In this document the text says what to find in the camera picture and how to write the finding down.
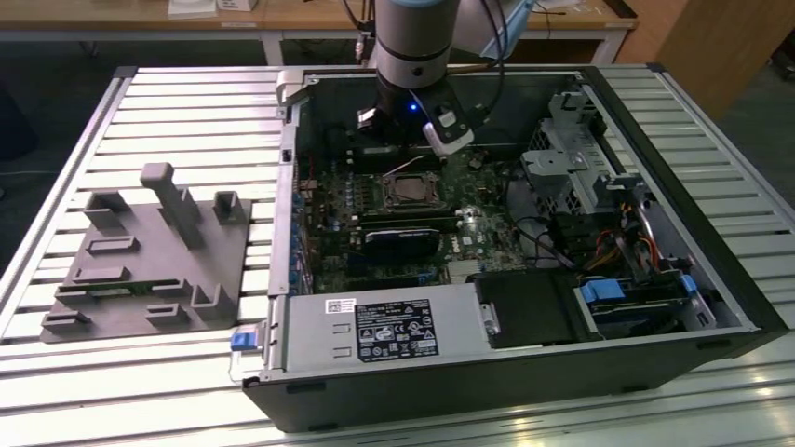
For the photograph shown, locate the thin wire locking lever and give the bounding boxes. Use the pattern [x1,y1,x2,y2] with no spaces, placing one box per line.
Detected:
[382,156,439,179]

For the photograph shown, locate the CPU socket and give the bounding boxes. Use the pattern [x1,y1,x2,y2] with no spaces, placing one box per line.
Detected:
[371,170,452,211]

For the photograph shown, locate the RAM stick with white label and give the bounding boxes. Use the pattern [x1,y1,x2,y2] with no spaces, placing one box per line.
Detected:
[346,144,400,163]

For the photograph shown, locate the black graphics card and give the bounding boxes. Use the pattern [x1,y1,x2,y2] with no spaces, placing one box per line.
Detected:
[362,224,443,258]

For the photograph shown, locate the silver metal drive cage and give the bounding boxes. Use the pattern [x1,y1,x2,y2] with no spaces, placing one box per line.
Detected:
[519,91,642,216]

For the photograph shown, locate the green motherboard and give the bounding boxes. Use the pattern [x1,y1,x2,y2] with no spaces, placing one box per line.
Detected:
[295,148,530,294]

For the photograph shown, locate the silver heat sink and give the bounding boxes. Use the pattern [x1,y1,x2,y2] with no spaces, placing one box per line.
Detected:
[447,260,486,281]

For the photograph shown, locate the white box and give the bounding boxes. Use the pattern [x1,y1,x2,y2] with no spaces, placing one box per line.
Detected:
[167,0,220,20]

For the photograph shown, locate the black fan shroud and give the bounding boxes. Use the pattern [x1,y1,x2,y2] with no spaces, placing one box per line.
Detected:
[474,271,588,351]

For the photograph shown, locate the grey power supply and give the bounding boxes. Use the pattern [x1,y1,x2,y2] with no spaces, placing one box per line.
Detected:
[280,284,484,370]

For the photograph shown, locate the blue disk carrier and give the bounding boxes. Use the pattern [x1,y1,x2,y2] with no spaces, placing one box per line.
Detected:
[579,277,626,305]

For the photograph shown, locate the wooden desk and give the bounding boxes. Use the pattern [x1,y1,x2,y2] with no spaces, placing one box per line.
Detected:
[0,0,642,65]

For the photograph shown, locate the grey parts rack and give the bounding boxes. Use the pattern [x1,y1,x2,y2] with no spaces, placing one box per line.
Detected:
[38,162,256,345]

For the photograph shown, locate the wooden cabinet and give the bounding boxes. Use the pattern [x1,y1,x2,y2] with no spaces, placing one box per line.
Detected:
[620,0,795,121]

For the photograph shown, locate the blue case latch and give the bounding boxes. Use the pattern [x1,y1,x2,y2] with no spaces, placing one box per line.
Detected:
[230,327,263,353]

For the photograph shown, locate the green RAM stick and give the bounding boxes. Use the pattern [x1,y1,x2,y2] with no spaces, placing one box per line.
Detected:
[84,283,154,297]

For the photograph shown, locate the black open PC case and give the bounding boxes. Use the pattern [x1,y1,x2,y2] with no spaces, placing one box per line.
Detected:
[240,63,791,433]

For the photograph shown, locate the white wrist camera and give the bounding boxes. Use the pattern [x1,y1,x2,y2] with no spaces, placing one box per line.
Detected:
[422,103,476,156]

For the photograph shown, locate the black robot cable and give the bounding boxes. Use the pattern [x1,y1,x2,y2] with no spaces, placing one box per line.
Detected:
[480,0,510,125]

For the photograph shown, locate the black internal cable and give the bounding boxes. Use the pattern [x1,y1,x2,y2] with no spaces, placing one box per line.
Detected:
[514,217,580,272]

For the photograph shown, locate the orange and yellow wire bundle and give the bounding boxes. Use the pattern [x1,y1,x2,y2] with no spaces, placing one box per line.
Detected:
[587,231,660,272]

